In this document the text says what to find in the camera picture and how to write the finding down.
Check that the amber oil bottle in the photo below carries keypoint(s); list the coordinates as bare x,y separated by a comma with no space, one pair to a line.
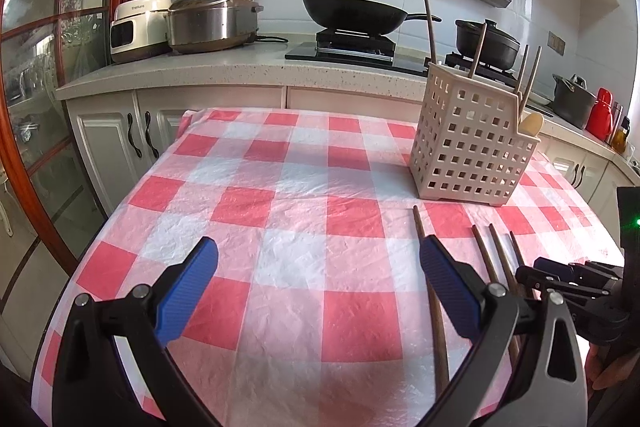
622,138

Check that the white lower kitchen cabinets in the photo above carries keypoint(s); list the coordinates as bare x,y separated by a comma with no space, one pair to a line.
110,142

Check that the red white checkered tablecloth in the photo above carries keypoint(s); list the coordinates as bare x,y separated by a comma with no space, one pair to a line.
300,207

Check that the grey lidded stockpot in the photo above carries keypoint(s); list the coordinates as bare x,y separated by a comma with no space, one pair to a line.
575,104

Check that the person's right hand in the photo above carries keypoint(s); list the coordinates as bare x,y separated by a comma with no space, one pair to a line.
615,372

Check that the stainless steel electric cooker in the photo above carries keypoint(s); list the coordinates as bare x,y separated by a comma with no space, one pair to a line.
210,24

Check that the tan wall switch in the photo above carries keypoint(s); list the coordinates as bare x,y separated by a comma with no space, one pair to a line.
556,43

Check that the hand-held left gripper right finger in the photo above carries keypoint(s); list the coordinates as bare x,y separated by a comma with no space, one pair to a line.
450,292

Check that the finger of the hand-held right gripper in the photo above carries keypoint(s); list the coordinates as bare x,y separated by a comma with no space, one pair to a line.
537,279
550,267

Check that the black wok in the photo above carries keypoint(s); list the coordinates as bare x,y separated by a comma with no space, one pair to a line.
350,14

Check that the steel bottle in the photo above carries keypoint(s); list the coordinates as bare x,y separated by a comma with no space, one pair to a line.
616,122

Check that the white countertop cooking appliance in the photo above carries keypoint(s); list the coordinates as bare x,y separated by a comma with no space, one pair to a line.
135,32

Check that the black lidded casserole pot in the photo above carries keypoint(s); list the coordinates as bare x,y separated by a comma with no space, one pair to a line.
495,47

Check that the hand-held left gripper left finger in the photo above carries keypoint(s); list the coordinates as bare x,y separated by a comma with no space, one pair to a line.
185,287

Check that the red thermos jug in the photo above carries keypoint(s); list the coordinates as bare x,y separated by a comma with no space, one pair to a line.
599,117

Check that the black glass gas stove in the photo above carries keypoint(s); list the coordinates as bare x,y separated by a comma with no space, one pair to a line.
350,54

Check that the white perforated utensil basket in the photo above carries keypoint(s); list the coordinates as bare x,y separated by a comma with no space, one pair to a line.
465,147

